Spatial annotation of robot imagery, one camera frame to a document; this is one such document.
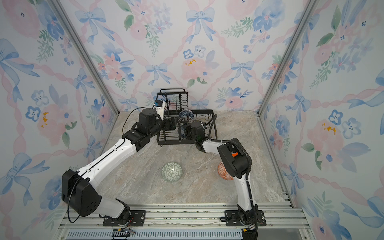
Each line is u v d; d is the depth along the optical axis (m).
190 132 0.88
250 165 0.52
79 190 0.40
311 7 0.69
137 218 0.75
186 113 1.13
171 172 0.88
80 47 0.82
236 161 0.55
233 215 0.75
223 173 0.88
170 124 0.71
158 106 0.66
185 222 0.73
